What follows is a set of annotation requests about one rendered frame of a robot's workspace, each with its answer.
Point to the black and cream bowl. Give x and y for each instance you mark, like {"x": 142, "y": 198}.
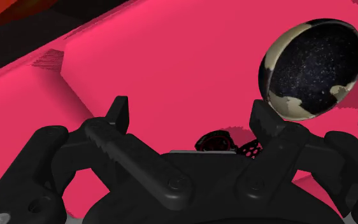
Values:
{"x": 315, "y": 68}

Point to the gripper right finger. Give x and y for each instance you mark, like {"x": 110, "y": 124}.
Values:
{"x": 269, "y": 136}

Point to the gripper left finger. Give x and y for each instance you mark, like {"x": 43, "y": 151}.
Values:
{"x": 135, "y": 155}

